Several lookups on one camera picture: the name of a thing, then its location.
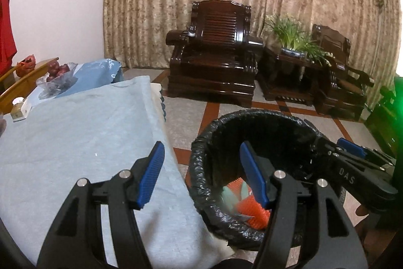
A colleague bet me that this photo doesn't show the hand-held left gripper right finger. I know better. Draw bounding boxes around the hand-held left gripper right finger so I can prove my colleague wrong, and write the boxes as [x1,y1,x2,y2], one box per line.
[239,141,369,269]

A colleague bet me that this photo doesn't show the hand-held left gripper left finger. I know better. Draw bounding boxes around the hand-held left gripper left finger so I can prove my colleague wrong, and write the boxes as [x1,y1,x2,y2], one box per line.
[36,141,166,269]

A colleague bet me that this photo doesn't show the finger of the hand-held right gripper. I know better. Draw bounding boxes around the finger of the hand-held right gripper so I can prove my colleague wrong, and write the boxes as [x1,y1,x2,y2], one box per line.
[336,137,394,167]
[315,137,386,173]

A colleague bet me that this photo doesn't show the pale green foam sleeve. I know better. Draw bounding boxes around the pale green foam sleeve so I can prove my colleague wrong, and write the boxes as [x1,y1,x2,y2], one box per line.
[220,184,252,213]

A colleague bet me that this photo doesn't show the orange foam net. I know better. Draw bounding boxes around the orange foam net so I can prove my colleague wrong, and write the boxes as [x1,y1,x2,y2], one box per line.
[227,179,271,229]

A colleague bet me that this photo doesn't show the trash bin with black bag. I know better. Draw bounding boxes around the trash bin with black bag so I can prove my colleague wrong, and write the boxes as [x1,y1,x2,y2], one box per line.
[189,109,328,249]

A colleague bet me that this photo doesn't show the person's right hand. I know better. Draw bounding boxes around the person's right hand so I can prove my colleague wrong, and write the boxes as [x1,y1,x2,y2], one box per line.
[355,205,397,254]

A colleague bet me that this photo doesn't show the dark wooden armchair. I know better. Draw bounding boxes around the dark wooden armchair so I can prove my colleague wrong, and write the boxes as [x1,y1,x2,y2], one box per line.
[312,24,375,122]
[166,0,264,107]

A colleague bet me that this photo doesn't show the white scalloped tablecloth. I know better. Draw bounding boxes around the white scalloped tablecloth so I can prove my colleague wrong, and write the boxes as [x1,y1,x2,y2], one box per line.
[148,83,167,123]

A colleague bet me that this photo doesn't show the light blue towel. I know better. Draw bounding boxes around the light blue towel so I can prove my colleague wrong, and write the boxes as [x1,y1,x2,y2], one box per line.
[0,76,235,269]

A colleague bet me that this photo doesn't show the dark wooden side table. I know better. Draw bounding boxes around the dark wooden side table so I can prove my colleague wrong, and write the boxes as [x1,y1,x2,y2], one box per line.
[258,45,331,107]

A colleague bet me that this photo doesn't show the potted green plant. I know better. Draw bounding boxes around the potted green plant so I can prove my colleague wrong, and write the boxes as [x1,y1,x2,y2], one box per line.
[264,14,334,63]

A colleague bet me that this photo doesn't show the glass fruit bowl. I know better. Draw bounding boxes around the glass fruit bowl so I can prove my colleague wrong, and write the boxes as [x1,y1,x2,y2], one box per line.
[36,63,78,93]

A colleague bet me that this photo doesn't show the pile of dark red apples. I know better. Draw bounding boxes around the pile of dark red apples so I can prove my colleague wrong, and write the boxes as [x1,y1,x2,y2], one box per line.
[47,62,70,82]

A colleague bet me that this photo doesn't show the tissue box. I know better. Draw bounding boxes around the tissue box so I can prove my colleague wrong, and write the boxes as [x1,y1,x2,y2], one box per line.
[10,97,32,122]

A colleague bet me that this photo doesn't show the small red plastic bag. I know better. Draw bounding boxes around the small red plastic bag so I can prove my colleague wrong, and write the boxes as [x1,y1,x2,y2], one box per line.
[16,55,38,78]

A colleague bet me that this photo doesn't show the red cloth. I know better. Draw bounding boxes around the red cloth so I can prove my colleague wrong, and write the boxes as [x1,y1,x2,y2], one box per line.
[0,0,18,74]

